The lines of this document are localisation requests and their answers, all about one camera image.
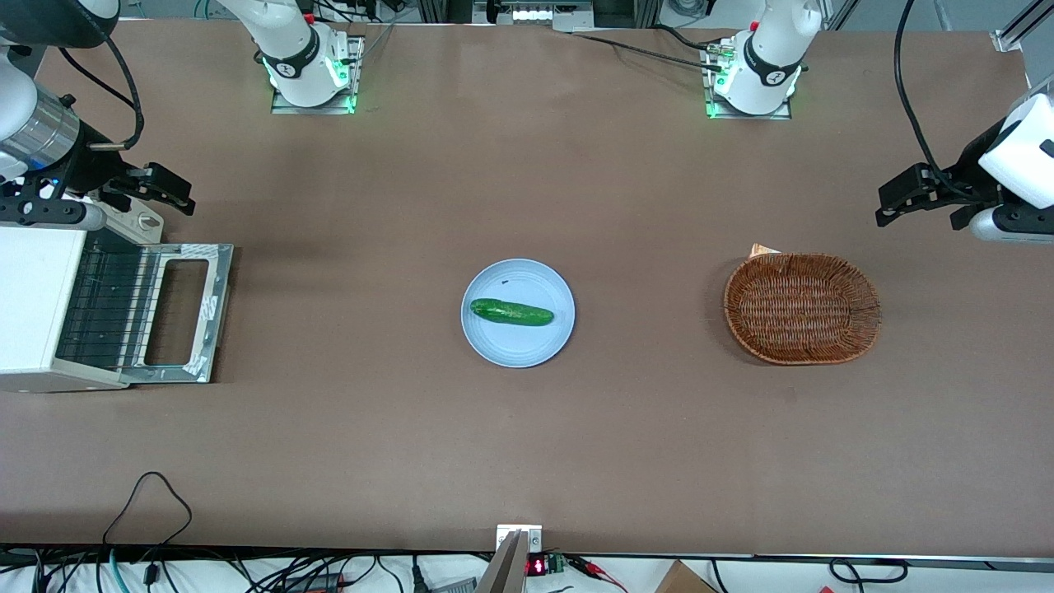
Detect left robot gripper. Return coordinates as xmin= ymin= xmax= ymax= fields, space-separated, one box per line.
xmin=874 ymin=120 xmax=1011 ymax=232

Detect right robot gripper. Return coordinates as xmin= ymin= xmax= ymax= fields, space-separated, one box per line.
xmin=49 ymin=124 xmax=197 ymax=217

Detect glass oven door with handle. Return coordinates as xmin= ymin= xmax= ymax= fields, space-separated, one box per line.
xmin=122 ymin=242 xmax=235 ymax=385

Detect metal oven rack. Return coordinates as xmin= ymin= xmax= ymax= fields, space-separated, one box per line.
xmin=56 ymin=245 xmax=164 ymax=369

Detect white toaster oven body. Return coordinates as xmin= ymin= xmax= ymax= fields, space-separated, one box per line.
xmin=0 ymin=191 xmax=166 ymax=394

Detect brown wicker oval basket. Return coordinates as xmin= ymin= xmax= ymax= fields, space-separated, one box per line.
xmin=723 ymin=252 xmax=884 ymax=367

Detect green cucumber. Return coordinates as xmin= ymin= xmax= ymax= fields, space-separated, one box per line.
xmin=469 ymin=298 xmax=556 ymax=328

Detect light blue round plate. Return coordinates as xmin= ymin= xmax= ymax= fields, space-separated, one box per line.
xmin=460 ymin=259 xmax=576 ymax=369

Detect white lit device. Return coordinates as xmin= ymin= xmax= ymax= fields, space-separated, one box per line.
xmin=492 ymin=0 xmax=595 ymax=33

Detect black power adapter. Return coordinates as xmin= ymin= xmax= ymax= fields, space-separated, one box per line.
xmin=280 ymin=572 xmax=347 ymax=593

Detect brown cardboard box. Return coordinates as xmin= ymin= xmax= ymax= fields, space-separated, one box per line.
xmin=654 ymin=560 xmax=720 ymax=593

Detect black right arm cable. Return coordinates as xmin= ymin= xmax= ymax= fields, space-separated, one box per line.
xmin=58 ymin=35 xmax=147 ymax=152

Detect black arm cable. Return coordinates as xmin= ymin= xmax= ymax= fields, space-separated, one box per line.
xmin=893 ymin=0 xmax=989 ymax=200
xmin=58 ymin=35 xmax=147 ymax=152

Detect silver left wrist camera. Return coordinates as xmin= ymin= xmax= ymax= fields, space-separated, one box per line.
xmin=969 ymin=206 xmax=1054 ymax=245

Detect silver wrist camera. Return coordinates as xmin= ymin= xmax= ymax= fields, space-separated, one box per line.
xmin=969 ymin=206 xmax=1054 ymax=245
xmin=0 ymin=184 xmax=108 ymax=233

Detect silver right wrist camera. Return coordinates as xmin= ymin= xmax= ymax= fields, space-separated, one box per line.
xmin=0 ymin=184 xmax=108 ymax=233

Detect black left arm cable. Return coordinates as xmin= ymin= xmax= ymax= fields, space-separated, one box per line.
xmin=893 ymin=0 xmax=989 ymax=200

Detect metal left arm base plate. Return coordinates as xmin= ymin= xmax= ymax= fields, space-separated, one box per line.
xmin=701 ymin=37 xmax=794 ymax=121

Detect aluminium profile frame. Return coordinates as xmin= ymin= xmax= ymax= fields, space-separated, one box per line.
xmin=991 ymin=0 xmax=1054 ymax=54

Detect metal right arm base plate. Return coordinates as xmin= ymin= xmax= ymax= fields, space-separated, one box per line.
xmin=270 ymin=35 xmax=366 ymax=115

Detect black looped thin cable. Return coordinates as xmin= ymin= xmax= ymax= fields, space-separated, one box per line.
xmin=102 ymin=471 xmax=194 ymax=549

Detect black cable on tabletop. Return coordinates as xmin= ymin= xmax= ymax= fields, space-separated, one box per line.
xmin=571 ymin=25 xmax=730 ymax=73

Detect black coiled cable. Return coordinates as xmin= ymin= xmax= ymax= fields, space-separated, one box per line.
xmin=828 ymin=558 xmax=909 ymax=585

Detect red clip lead wires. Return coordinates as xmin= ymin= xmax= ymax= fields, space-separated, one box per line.
xmin=567 ymin=555 xmax=628 ymax=593

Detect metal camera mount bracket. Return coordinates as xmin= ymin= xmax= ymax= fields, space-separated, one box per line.
xmin=496 ymin=524 xmax=544 ymax=555

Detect grey camera pole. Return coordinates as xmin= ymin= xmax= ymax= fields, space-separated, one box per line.
xmin=475 ymin=530 xmax=529 ymax=593

